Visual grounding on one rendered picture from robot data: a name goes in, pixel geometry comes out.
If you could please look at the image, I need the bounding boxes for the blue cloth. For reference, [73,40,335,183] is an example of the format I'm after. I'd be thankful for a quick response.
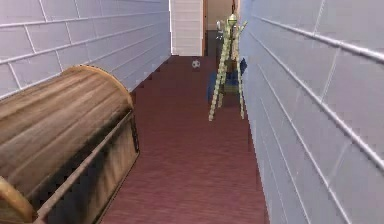
[206,57,248,102]

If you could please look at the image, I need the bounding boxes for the brown wooden domed chest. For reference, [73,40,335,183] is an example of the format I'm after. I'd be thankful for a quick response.
[0,64,141,224]

